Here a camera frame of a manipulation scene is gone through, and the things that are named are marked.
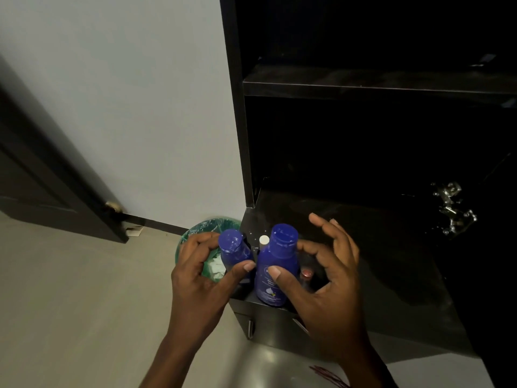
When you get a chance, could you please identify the metal cabinet hinge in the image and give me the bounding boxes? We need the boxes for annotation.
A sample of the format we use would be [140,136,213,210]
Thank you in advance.
[431,181,478,236]

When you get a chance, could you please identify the black cabinet shelf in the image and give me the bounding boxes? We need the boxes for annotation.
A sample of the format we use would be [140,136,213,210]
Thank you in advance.
[243,64,517,107]

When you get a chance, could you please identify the person's right forearm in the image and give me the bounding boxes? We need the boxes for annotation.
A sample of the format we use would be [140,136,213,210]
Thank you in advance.
[334,342,400,388]

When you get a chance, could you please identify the person's right hand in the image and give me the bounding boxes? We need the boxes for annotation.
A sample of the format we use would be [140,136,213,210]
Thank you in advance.
[267,213,372,362]

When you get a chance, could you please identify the person's left forearm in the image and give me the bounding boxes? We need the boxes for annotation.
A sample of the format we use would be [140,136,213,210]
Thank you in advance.
[138,330,211,388]

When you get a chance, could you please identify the black wooden cabinet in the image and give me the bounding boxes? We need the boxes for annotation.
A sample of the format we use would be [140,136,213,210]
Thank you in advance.
[219,0,517,388]

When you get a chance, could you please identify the dark wooden door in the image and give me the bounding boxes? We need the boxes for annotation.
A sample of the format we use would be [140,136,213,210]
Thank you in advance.
[0,56,129,244]

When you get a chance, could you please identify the large blue lotion bottle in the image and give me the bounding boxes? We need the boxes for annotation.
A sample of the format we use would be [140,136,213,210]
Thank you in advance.
[254,223,300,307]

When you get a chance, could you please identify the small blue lotion bottle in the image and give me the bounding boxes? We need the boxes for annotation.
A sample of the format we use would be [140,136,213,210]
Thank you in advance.
[218,229,256,288]

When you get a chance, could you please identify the person's left hand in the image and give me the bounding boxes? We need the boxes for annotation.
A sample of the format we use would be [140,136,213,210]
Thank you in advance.
[170,232,257,354]

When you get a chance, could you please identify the trash bin with green bag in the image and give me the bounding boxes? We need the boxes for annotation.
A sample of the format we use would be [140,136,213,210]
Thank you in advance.
[175,216,243,284]

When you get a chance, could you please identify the white paper waste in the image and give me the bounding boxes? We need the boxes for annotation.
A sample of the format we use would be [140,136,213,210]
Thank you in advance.
[204,254,228,281]

